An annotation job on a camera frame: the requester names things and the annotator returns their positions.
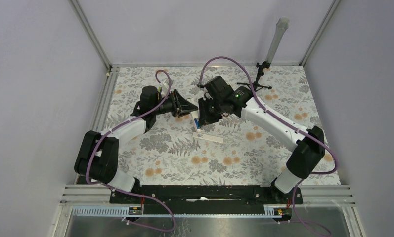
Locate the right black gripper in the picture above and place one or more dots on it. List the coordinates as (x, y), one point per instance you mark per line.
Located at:
(204, 118)

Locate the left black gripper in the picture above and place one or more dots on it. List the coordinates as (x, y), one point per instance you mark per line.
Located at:
(180, 104)

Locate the white remote control body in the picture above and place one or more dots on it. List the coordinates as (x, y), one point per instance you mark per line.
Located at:
(195, 115)

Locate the blue battery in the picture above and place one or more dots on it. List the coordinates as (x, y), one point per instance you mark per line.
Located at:
(196, 123)

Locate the white remote battery cover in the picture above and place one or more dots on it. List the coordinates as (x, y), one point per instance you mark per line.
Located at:
(207, 137)

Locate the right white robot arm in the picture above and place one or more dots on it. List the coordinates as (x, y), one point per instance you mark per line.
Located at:
(305, 144)

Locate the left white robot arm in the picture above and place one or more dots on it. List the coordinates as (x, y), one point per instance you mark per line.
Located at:
(99, 151)

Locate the floral patterned table mat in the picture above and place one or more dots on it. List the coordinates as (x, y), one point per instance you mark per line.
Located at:
(169, 155)

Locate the black mini tripod stand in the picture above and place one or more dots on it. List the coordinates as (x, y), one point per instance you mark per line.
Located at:
(260, 67)

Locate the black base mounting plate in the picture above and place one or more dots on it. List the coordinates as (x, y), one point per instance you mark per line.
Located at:
(201, 200)

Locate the grey tube on tripod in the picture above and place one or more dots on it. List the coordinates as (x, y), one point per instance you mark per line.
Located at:
(281, 26)

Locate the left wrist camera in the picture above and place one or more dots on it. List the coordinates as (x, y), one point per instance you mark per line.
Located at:
(165, 87)

